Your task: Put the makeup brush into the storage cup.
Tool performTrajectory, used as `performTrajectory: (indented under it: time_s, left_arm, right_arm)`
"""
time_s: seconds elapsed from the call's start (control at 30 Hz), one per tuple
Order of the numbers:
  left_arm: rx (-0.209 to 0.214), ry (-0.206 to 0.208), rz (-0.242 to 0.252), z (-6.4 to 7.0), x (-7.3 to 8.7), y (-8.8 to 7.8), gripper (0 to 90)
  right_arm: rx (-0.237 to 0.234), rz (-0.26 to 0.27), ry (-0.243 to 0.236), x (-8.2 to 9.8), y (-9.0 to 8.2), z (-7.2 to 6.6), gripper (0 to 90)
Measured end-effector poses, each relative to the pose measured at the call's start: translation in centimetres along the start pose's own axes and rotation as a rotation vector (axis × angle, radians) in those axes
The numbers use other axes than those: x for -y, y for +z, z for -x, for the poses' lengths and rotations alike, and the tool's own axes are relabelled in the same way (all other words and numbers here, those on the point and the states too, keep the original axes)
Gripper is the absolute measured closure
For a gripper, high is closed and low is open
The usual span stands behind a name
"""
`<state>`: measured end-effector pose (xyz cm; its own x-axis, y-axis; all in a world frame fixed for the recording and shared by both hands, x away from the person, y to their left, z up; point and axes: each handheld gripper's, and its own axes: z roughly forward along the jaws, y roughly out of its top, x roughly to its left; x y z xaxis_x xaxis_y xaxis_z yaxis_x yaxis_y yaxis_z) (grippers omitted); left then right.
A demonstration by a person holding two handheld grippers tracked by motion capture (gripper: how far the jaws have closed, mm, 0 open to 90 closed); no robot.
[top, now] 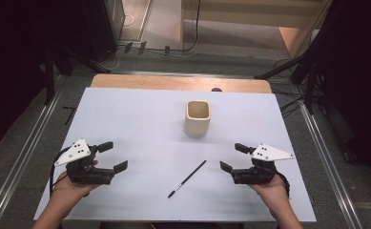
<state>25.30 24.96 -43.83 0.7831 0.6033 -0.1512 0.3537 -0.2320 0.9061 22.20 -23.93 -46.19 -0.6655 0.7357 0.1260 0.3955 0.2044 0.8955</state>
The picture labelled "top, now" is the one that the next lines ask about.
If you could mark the black pen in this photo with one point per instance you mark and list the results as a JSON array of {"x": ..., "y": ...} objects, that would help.
[{"x": 186, "y": 179}]

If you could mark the cream square cup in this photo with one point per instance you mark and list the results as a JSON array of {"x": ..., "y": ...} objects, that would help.
[{"x": 197, "y": 125}]

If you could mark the black metal stand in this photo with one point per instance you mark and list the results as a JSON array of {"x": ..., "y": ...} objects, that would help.
[
  {"x": 49, "y": 76},
  {"x": 308, "y": 82}
]

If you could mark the light wooden furniture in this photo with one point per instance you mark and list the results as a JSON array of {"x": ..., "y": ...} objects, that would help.
[{"x": 256, "y": 14}]

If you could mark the wooden table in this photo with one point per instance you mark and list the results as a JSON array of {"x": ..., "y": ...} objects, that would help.
[{"x": 173, "y": 83}]

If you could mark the person's left hand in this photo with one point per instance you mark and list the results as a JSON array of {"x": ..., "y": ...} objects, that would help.
[{"x": 68, "y": 189}]

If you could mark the metal floor rail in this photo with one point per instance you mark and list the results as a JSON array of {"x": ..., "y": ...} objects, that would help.
[
  {"x": 17, "y": 165},
  {"x": 329, "y": 165}
]

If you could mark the dark cabinet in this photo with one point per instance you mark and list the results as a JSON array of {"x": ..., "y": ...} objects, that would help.
[{"x": 102, "y": 25}]

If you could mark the person's right hand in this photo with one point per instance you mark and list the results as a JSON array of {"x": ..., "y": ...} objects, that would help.
[{"x": 270, "y": 191}]

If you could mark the white table board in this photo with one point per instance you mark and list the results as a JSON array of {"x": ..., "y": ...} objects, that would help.
[{"x": 141, "y": 120}]

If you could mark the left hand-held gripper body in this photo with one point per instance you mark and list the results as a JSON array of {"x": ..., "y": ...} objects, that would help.
[{"x": 87, "y": 173}]

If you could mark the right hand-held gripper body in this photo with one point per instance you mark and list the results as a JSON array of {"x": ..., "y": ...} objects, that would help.
[{"x": 256, "y": 173}]

